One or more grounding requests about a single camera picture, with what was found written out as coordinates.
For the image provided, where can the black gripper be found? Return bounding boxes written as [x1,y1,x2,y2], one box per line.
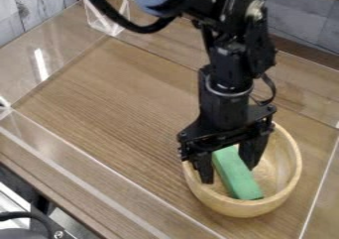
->
[177,66,276,184]

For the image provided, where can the green rectangular block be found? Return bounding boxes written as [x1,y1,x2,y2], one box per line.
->
[212,146,263,200]

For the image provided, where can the wooden bowl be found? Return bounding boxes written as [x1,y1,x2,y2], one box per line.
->
[181,124,303,218]

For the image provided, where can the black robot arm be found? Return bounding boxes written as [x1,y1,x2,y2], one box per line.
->
[88,0,276,183]

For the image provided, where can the clear acrylic enclosure walls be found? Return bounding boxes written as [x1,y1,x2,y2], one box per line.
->
[0,5,339,239]

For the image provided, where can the black metal mount bracket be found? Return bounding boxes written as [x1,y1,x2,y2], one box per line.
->
[25,199,81,239]

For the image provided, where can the clear acrylic corner bracket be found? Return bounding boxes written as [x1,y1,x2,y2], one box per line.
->
[84,0,131,37]

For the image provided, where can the black cable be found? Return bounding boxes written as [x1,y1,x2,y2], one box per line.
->
[0,210,43,239]

